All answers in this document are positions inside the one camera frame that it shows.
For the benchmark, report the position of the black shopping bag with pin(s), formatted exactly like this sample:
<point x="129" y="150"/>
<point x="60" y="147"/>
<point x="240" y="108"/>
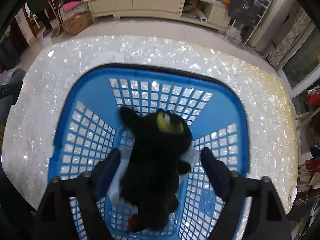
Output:
<point x="244" y="11"/>

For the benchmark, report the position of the brown cardboard box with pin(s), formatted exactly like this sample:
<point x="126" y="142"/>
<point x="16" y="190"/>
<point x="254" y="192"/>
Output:
<point x="77" y="23"/>

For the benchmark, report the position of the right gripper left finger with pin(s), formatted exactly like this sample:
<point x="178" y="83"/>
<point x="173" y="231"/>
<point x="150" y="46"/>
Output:
<point x="54" y="217"/>

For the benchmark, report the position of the light blue cloth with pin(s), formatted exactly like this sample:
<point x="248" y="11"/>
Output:
<point x="120" y="179"/>

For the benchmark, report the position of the cream TV cabinet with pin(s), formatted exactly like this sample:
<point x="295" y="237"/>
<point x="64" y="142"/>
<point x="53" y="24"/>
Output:
<point x="178" y="10"/>

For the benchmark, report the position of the white metal rack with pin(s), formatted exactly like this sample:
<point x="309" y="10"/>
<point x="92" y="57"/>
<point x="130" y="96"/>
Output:
<point x="243" y="33"/>

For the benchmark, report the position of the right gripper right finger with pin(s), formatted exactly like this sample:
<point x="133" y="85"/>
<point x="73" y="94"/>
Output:
<point x="267" y="218"/>

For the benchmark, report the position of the black plush toy green eyes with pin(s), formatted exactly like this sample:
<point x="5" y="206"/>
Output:
<point x="152" y="177"/>

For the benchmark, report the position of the pink cushion on chair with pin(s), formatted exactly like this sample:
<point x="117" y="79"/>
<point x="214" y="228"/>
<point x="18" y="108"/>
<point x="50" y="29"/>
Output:
<point x="70" y="5"/>

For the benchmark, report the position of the blue plastic basket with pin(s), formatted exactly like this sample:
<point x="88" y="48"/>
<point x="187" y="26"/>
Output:
<point x="89" y="127"/>

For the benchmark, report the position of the white paper roll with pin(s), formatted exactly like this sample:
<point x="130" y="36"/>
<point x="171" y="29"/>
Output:
<point x="201" y="16"/>

